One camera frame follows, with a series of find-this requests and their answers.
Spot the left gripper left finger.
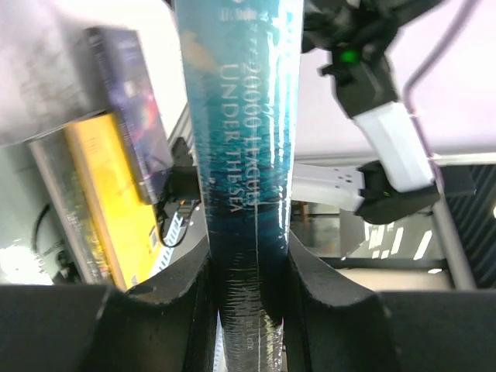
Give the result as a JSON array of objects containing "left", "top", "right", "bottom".
[{"left": 1, "top": 240, "right": 217, "bottom": 371}]

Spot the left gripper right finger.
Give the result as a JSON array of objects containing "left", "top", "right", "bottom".
[{"left": 284, "top": 236, "right": 495, "bottom": 371}]

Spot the green secret garden book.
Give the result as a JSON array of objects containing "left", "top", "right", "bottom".
[{"left": 29, "top": 130, "right": 113, "bottom": 284}]

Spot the teal 20000 Leagues book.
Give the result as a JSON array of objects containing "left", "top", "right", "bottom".
[{"left": 174, "top": 0, "right": 304, "bottom": 371}]

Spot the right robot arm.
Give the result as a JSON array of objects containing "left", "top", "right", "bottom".
[{"left": 292, "top": 1, "right": 477, "bottom": 225}]

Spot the yellow book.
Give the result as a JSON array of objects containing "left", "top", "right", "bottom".
[{"left": 64, "top": 113, "right": 161, "bottom": 290}]

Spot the purple Robinson Crusoe book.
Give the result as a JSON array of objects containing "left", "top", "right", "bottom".
[{"left": 85, "top": 26, "right": 174, "bottom": 205}]

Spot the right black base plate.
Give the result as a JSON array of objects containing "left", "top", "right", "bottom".
[{"left": 154, "top": 137, "right": 201, "bottom": 249}]

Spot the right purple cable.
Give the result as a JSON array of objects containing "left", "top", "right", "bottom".
[{"left": 401, "top": 0, "right": 480, "bottom": 164}]

